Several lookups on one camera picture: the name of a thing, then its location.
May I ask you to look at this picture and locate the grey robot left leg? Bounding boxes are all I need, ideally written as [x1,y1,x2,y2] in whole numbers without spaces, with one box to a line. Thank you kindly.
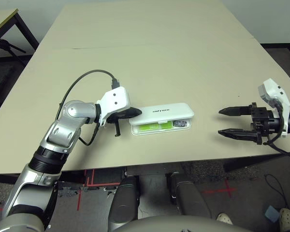
[108,176,140,232]

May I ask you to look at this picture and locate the grey robot leg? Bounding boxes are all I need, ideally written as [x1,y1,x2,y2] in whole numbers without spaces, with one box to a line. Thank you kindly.
[108,176,140,232]
[168,172,212,219]

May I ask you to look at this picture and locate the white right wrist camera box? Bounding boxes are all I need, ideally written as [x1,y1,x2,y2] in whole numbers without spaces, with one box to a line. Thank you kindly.
[257,78,290,137]

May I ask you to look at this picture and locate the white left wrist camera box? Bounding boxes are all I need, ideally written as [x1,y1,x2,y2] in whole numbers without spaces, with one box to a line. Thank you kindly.
[96,87,131,128]

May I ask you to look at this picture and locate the green highlighter pen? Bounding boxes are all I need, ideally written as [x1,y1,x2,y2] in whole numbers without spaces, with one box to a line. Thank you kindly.
[137,122,174,131]

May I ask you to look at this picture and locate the black tripod stand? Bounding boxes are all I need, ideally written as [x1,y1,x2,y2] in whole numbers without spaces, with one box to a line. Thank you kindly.
[0,33,27,66]

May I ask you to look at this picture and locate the thin black floor cable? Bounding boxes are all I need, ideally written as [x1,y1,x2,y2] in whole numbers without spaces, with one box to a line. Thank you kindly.
[264,174,290,210]

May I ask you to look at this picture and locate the grey robot torso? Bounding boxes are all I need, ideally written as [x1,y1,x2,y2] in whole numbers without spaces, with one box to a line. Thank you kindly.
[113,215,253,232]

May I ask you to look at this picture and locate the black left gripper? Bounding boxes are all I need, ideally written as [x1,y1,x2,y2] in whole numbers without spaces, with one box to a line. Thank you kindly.
[105,107,142,138]

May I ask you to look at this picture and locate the white plastic pencil case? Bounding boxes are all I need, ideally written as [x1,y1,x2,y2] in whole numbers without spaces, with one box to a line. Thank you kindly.
[129,102,194,136]

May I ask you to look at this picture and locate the thick black left camera cable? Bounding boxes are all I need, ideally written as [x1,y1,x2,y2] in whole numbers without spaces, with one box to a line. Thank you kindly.
[58,69,121,114]

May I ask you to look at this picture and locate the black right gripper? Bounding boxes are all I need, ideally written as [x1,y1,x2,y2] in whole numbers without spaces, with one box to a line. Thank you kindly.
[217,102,283,145]

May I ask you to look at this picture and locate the side table with black frame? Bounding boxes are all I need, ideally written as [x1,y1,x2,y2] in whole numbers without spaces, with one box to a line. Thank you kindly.
[0,8,39,53]

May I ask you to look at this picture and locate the blue foot pedal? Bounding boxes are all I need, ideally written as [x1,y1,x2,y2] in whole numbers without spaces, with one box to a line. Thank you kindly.
[264,205,281,219]

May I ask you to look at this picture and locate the white perforated clog shoe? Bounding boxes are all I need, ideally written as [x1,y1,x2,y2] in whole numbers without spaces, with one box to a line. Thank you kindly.
[279,207,290,232]
[216,212,233,225]

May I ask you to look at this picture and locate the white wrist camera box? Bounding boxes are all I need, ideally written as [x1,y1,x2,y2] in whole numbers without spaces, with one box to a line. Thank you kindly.
[257,78,290,137]
[96,87,131,128]

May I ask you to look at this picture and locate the grey robot right leg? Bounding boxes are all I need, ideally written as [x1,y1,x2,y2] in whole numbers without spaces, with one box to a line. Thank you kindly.
[168,172,212,219]

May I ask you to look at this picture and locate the thin black left gripper cable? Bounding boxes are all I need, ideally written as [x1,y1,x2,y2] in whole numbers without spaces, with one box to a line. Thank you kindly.
[78,122,100,146]

